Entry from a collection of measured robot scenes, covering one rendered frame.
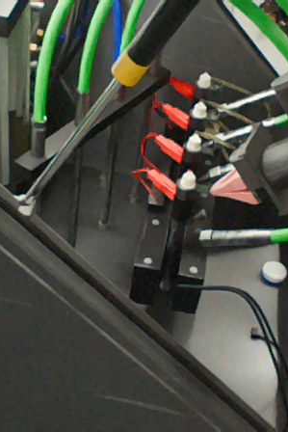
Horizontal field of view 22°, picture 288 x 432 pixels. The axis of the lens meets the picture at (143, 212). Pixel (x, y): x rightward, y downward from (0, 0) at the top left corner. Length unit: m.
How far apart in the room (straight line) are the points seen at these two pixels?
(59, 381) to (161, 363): 0.10
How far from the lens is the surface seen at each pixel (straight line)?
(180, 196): 0.95
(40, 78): 0.89
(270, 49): 1.52
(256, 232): 0.83
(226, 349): 1.13
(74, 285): 0.59
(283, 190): 0.90
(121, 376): 0.67
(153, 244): 1.03
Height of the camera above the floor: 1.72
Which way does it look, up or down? 43 degrees down
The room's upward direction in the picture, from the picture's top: 10 degrees clockwise
